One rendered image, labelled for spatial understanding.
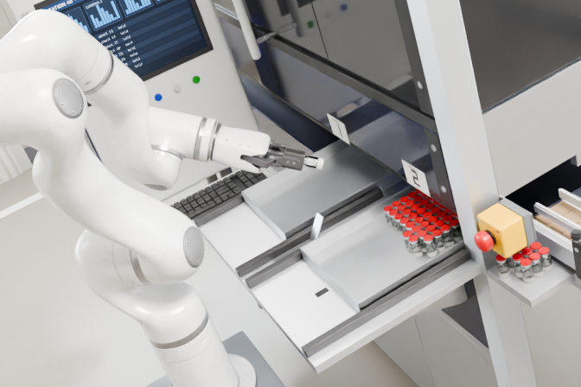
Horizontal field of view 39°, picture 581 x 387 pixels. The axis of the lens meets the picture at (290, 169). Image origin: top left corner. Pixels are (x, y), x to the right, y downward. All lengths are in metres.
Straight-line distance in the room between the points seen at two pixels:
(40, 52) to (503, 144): 0.86
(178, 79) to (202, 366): 1.02
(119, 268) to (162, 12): 1.02
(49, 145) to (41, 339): 2.51
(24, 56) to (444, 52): 0.69
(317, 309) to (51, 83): 0.82
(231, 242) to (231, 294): 1.33
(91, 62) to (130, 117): 0.16
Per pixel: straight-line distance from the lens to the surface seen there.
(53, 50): 1.26
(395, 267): 1.75
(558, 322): 1.93
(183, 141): 1.53
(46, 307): 3.80
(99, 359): 3.35
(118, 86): 1.38
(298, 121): 2.47
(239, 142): 1.52
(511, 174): 1.64
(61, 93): 1.13
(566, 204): 1.75
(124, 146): 1.46
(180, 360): 1.53
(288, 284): 1.80
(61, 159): 1.18
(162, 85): 2.32
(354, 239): 1.86
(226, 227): 2.06
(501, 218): 1.57
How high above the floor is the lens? 1.97
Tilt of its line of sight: 30 degrees down
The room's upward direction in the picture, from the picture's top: 19 degrees counter-clockwise
